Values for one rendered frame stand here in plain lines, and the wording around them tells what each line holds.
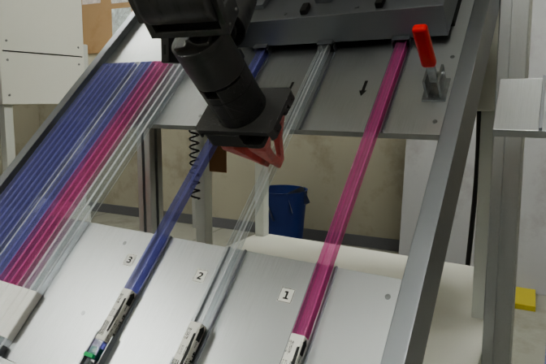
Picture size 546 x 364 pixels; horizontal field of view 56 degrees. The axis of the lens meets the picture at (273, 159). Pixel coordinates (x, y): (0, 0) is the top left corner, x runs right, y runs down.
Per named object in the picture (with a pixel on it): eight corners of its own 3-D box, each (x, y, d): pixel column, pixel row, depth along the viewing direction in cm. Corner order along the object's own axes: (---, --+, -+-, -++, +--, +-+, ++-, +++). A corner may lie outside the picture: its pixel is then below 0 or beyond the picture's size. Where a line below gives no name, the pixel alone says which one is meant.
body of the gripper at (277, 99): (223, 99, 62) (194, 53, 57) (297, 98, 57) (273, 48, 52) (201, 140, 59) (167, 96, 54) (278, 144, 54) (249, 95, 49)
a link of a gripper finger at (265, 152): (257, 140, 68) (226, 90, 61) (305, 143, 64) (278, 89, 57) (237, 183, 64) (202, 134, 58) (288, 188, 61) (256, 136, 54)
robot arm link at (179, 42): (158, 53, 48) (210, 42, 46) (179, 7, 52) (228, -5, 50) (193, 102, 53) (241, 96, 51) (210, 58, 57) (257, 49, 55)
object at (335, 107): (448, 162, 61) (442, 133, 57) (76, 138, 94) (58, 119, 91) (488, -9, 78) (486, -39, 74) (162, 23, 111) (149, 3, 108)
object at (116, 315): (100, 362, 55) (91, 357, 54) (91, 359, 56) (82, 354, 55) (271, 47, 81) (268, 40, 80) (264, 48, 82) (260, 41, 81)
